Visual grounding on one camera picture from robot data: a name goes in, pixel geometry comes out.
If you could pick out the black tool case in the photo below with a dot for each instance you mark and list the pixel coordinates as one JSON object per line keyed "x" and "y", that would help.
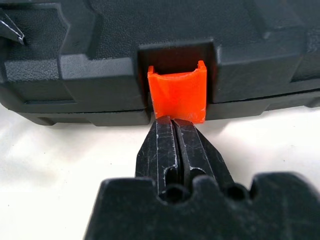
{"x": 100, "y": 75}

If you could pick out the orange case latch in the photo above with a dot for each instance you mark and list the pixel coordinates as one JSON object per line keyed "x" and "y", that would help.
{"x": 177, "y": 97}

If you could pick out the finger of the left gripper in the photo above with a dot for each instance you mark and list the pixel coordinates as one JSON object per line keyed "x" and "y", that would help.
{"x": 10, "y": 28}

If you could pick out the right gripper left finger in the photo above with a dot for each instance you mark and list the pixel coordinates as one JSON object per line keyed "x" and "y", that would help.
{"x": 162, "y": 150}

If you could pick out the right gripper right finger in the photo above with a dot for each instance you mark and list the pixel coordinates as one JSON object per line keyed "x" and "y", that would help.
{"x": 200, "y": 155}

